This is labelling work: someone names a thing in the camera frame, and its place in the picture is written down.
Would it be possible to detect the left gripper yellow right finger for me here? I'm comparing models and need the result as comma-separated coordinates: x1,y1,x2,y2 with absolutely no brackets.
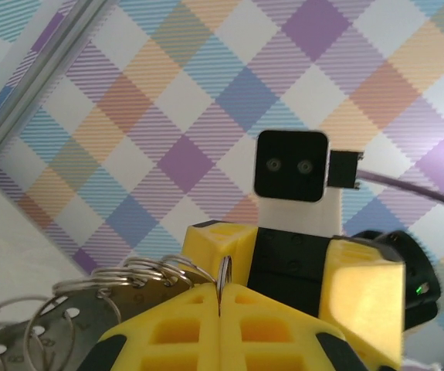
219,284,371,371

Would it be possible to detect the aluminium corner post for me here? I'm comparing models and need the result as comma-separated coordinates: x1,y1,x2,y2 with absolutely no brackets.
0,0,105,175

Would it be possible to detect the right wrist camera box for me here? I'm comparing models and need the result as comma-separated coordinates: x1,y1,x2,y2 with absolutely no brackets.
252,129,342,237

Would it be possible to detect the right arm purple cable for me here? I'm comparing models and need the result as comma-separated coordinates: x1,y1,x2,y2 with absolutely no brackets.
327,148,444,216

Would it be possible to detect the metal keyring plate with rings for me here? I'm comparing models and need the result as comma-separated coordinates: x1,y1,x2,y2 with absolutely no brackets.
0,254,233,371

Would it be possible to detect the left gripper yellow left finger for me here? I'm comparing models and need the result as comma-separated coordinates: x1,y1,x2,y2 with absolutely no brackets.
70,284,222,371

